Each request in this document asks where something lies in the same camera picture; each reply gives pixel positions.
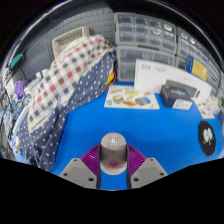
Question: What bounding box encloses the purple plastic object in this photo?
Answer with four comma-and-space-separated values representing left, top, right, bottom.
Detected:
13, 79, 26, 100

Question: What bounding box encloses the yellow card with blue border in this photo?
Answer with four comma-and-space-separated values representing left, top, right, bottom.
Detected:
185, 55, 209, 82

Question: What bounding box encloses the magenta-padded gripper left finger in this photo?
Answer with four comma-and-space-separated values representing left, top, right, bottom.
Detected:
59, 143, 103, 190

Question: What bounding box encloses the colourful sticker sheet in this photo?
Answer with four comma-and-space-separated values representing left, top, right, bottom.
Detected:
195, 99, 216, 120
103, 85, 161, 111

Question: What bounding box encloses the white keyboard box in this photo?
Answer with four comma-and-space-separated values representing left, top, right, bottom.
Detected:
133, 58, 213, 104

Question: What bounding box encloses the navy white-dotted cloth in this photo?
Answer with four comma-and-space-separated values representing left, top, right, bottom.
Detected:
18, 49, 117, 172

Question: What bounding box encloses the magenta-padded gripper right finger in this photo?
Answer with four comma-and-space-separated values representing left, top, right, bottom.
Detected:
125, 144, 169, 190

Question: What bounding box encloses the white woven basket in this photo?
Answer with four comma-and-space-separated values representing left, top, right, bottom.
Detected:
52, 26, 91, 58

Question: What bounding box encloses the small black box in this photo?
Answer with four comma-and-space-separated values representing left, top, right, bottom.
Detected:
159, 79, 202, 111

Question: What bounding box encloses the white blue tissue box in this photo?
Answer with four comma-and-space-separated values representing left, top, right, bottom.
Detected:
207, 94, 224, 111

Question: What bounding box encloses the red blue checkered cloth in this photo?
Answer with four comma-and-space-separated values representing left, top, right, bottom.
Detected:
27, 34, 114, 133

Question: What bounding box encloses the pink computer mouse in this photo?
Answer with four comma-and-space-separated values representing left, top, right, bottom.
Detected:
99, 131, 129, 176

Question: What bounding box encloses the black flower-shaped mouse pad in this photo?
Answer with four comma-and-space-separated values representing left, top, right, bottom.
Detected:
197, 120, 217, 157

